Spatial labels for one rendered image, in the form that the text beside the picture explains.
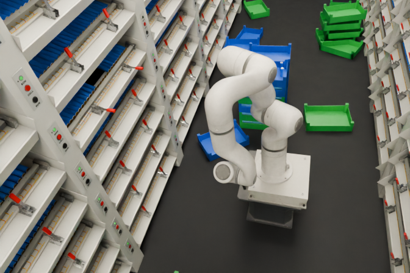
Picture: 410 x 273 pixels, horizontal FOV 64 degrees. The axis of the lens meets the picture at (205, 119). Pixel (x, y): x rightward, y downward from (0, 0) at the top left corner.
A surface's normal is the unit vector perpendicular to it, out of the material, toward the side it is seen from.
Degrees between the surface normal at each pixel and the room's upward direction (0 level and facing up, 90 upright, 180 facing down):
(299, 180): 5
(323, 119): 0
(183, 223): 0
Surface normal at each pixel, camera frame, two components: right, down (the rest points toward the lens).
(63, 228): 0.23, -0.62
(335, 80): -0.11, -0.70
